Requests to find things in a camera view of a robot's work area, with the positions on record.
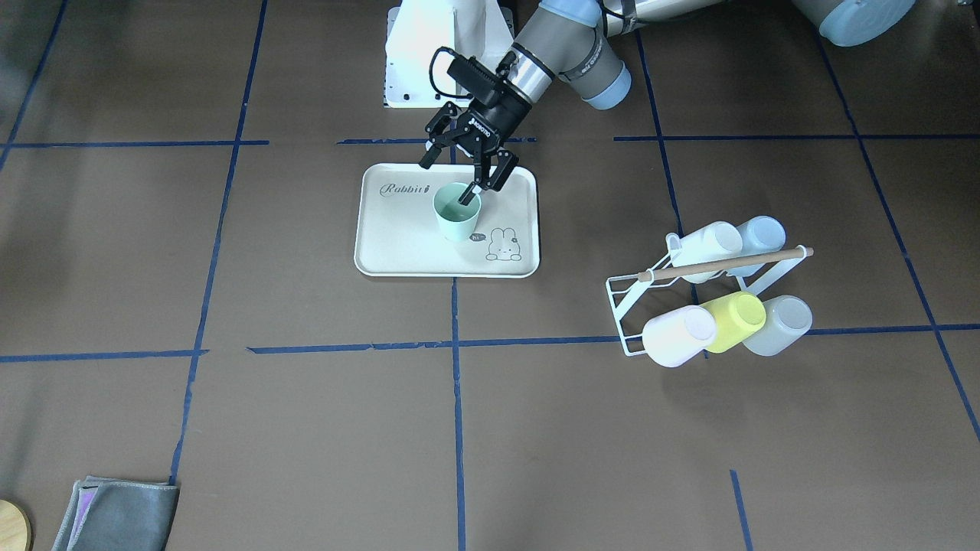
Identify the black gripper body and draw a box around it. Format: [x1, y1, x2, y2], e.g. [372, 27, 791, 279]
[426, 52, 531, 157]

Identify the green cup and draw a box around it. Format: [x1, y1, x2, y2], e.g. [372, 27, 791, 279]
[432, 182, 482, 242]

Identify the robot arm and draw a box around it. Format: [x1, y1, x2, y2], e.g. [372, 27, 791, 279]
[420, 1, 913, 189]

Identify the cream rabbit tray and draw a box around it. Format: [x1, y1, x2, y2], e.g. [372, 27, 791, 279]
[354, 163, 540, 279]

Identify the cream white cup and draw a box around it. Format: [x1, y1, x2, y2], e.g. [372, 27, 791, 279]
[666, 222, 744, 266]

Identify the pink cup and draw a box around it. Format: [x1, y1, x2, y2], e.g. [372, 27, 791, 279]
[641, 305, 718, 367]

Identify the light blue cup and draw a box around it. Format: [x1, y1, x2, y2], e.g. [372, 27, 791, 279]
[736, 216, 786, 260]

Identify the yellow cup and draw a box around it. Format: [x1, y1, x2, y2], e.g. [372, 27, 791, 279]
[701, 292, 767, 354]

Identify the grey cup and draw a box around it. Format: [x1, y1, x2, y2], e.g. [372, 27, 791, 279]
[743, 295, 813, 357]

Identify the grey folded cloth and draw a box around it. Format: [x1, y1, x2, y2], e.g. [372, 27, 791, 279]
[52, 475, 181, 550]

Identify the wooden stand with round base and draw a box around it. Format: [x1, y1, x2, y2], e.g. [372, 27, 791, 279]
[1, 499, 34, 550]

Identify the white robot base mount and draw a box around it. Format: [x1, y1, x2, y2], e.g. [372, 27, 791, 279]
[383, 1, 515, 109]

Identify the white wire cup rack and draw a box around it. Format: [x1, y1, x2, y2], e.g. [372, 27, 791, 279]
[605, 244, 813, 357]

